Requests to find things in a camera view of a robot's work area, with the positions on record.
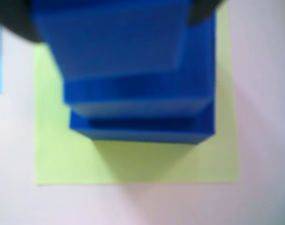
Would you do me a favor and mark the green paper square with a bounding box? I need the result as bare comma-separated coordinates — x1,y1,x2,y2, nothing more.
33,2,241,187

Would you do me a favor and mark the large blue cube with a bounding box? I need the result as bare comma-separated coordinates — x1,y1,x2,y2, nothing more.
69,14,216,146

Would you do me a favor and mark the small blue cube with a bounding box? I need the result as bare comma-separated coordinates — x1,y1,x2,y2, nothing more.
31,0,192,80

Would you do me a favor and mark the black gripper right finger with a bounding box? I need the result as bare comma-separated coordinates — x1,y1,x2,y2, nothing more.
186,0,226,26

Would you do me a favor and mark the medium blue cube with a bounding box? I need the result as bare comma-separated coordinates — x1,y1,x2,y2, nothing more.
62,9,216,118

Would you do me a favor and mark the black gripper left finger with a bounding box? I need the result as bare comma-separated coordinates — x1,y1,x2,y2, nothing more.
0,0,43,44

